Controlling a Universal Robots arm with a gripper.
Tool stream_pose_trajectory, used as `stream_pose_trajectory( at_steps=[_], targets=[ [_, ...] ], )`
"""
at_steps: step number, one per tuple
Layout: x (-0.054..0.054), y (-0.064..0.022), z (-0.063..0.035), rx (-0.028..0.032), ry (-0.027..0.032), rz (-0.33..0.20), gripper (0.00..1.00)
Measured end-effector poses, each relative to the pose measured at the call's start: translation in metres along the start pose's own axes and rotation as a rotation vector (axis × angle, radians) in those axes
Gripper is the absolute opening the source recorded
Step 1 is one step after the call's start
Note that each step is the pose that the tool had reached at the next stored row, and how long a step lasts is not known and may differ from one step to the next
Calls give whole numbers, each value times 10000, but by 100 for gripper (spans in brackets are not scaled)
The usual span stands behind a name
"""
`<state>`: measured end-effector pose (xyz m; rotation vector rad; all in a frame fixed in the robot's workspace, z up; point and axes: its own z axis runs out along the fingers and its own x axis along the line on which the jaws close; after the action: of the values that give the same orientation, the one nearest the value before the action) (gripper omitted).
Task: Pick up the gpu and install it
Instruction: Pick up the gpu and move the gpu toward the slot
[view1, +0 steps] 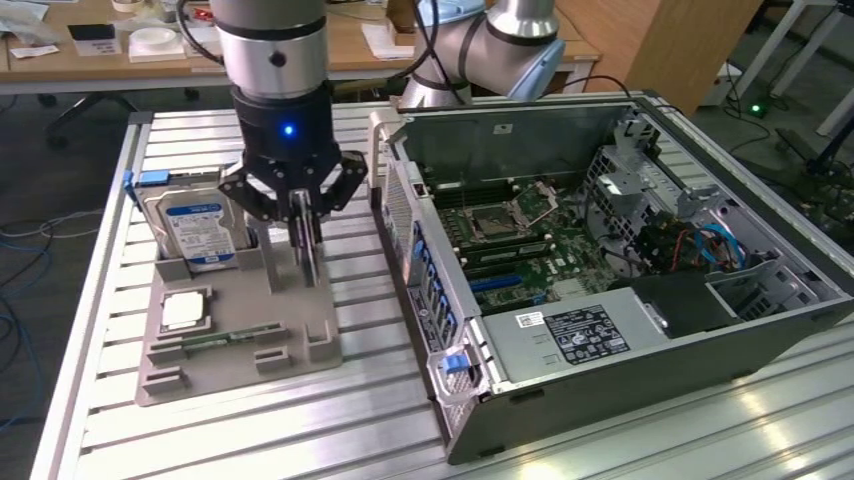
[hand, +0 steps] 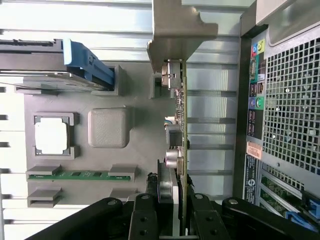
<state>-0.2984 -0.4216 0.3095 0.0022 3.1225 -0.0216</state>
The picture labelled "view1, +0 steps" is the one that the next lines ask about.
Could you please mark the green motherboard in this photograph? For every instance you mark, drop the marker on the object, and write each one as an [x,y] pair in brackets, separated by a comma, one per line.
[568,260]

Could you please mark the plain white box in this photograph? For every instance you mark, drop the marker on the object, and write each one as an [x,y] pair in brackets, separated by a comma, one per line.
[200,37]

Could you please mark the graphics card with metal bracket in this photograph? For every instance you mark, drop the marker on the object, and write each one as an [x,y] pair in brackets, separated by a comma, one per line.
[308,265]

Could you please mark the white table frame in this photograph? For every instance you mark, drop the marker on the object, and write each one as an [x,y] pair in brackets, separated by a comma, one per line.
[788,45]

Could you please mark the green RAM stick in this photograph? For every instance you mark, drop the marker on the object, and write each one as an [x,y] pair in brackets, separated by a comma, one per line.
[214,341]

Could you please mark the white paper label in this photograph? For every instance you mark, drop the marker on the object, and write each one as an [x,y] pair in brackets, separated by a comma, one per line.
[34,51]

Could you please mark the red small item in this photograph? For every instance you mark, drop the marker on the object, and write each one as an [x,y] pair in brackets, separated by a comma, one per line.
[204,15]

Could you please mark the installed RAM stick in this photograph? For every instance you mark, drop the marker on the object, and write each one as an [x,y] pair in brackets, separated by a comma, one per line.
[501,246]
[511,256]

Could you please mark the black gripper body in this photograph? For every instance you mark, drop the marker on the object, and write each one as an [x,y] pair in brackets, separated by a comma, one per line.
[288,130]

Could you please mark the stack of white papers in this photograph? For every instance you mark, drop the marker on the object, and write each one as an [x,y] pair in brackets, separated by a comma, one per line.
[388,42]

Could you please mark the blue expansion slot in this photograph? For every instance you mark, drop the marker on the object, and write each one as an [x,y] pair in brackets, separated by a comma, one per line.
[496,284]

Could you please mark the CPU socket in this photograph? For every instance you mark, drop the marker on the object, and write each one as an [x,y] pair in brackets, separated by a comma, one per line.
[493,222]

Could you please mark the wooden cabinet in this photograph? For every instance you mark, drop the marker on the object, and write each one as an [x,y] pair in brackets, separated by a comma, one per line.
[675,50]

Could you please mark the silver CPU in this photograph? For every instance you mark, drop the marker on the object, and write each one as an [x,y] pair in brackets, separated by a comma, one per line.
[184,311]

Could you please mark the grey power supply unit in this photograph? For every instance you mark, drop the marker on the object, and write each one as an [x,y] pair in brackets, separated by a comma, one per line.
[575,335]

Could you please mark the metal disk bay cage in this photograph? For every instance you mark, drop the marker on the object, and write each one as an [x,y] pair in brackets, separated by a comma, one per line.
[621,195]

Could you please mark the open grey PC case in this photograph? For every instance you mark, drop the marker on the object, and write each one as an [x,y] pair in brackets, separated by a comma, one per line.
[601,360]

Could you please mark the hard disk in blue caddy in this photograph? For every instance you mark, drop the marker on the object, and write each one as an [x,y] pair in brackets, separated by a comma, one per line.
[194,235]

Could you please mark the blue case latch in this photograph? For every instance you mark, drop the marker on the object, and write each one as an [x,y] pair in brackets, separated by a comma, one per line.
[454,362]

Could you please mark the white box with black lid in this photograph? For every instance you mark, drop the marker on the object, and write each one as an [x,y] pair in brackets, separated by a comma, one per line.
[96,41]

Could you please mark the grey plastic parts rack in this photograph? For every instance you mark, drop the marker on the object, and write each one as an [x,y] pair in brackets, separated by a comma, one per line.
[234,370]

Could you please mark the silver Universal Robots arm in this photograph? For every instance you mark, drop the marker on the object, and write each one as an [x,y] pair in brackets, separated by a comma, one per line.
[274,50]

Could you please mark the wooden desk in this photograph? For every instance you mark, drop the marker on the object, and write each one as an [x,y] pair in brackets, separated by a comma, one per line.
[101,67]

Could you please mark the metal socket cover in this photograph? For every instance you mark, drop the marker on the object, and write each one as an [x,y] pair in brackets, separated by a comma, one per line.
[537,202]

